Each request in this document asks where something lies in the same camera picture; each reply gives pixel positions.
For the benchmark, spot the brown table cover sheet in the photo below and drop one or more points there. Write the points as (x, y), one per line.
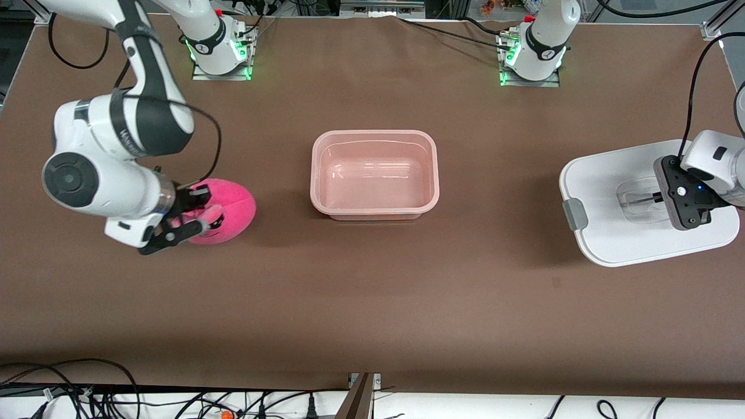
(372, 302)

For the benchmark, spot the aluminium frame rail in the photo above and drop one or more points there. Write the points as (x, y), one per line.
(381, 9)

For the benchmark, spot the white box lid grey latches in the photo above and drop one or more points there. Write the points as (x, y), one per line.
(605, 233)

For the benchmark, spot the pink plush toy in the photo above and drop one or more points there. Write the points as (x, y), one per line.
(236, 209)

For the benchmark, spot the translucent pink plastic box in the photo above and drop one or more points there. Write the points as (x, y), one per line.
(372, 174)

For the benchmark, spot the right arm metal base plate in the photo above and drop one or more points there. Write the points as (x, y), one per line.
(204, 75)

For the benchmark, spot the small metal bracket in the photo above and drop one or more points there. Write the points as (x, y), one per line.
(377, 379)

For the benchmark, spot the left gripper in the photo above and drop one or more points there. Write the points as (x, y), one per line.
(657, 197)

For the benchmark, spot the aluminium corner profile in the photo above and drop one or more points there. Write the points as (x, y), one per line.
(42, 14)
(713, 29)

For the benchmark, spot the colourful background figurines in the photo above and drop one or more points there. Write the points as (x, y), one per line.
(489, 7)

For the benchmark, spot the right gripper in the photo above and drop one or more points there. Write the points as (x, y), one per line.
(185, 202)

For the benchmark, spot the aluminium support beam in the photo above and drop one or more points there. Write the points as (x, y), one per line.
(358, 401)

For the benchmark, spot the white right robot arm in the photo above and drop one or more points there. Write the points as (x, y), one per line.
(87, 180)

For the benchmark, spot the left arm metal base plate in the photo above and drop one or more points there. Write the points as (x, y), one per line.
(550, 83)

